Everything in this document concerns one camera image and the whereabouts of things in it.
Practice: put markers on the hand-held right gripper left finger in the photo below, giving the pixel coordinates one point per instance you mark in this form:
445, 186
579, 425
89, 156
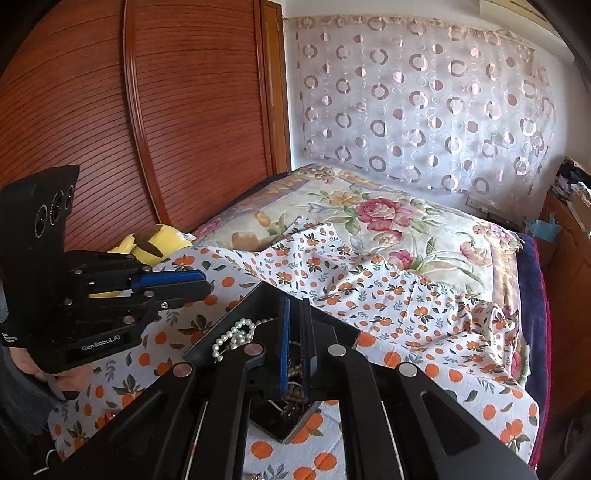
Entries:
284, 350

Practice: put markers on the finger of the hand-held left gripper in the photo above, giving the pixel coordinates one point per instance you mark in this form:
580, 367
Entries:
171, 278
182, 295

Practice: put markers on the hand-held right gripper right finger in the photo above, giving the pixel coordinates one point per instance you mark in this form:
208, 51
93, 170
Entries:
306, 350

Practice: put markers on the small brown bead strand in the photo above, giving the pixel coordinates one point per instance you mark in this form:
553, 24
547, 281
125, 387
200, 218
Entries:
293, 397

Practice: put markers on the black box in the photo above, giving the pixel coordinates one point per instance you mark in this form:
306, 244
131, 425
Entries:
240, 309

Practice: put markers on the person's left forearm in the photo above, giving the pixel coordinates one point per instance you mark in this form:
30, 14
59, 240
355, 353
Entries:
18, 406

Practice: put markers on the person's left hand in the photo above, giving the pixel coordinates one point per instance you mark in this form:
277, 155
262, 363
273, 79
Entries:
27, 364

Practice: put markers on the yellow plush toy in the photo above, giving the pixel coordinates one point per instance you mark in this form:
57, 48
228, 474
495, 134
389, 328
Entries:
166, 240

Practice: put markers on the orange fruit print cloth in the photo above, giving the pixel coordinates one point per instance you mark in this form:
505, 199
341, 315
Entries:
392, 314

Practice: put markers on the floral bed quilt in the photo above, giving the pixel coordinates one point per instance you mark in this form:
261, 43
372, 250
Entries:
369, 217

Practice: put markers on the wooden slatted wardrobe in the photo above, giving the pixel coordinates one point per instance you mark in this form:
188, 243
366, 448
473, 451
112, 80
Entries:
138, 115

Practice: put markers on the dark blue blanket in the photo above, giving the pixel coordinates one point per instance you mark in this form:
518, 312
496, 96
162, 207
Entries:
531, 300

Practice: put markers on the teal paper bag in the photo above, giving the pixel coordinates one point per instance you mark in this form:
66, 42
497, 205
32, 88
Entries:
542, 228

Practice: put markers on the sheer circle pattern curtain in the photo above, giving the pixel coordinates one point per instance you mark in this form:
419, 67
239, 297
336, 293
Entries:
415, 101

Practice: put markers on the wooden side cabinet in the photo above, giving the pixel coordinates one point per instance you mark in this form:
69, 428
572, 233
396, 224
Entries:
563, 258

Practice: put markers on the pile of dark clothes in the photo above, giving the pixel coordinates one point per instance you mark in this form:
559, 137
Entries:
572, 177

